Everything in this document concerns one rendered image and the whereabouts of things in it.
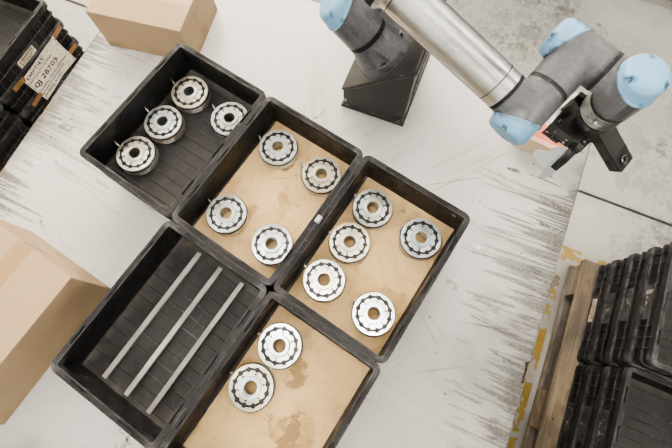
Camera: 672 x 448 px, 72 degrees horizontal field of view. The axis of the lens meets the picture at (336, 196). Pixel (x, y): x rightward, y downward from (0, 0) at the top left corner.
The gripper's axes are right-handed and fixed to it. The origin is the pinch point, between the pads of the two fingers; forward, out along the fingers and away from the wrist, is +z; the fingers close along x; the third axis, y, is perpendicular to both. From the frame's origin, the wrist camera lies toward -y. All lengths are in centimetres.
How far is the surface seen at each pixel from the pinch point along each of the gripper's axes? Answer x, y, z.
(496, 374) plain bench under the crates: 45, -25, 27
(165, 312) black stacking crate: 88, 47, 13
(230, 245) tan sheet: 66, 47, 14
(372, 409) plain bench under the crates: 72, -7, 25
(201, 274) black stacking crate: 75, 47, 14
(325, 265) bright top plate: 54, 25, 11
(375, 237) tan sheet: 39.8, 20.5, 15.8
